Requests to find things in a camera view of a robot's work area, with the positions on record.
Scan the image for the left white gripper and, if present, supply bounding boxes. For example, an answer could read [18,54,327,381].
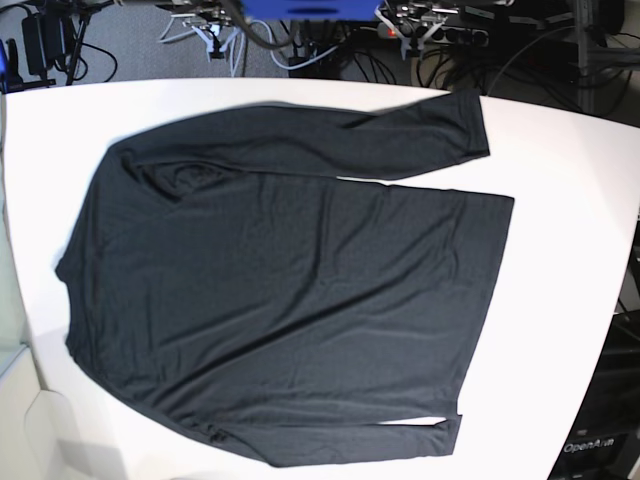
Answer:
[377,9,449,58]

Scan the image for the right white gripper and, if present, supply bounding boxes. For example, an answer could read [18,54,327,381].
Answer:
[181,17,235,61]

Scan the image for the black long-sleeve T-shirt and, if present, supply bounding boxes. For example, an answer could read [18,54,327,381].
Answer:
[56,90,514,467]

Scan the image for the blue plastic box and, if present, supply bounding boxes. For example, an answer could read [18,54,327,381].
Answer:
[242,0,382,21]

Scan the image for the black power adapter brick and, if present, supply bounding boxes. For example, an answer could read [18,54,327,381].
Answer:
[21,13,66,77]

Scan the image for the black OpenArm equipment case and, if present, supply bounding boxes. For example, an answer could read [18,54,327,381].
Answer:
[549,310,639,479]

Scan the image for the light blue cable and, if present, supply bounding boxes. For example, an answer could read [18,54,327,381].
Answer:
[159,17,301,79]

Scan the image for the black power strip red switch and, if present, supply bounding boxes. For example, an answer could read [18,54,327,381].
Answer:
[376,22,490,51]

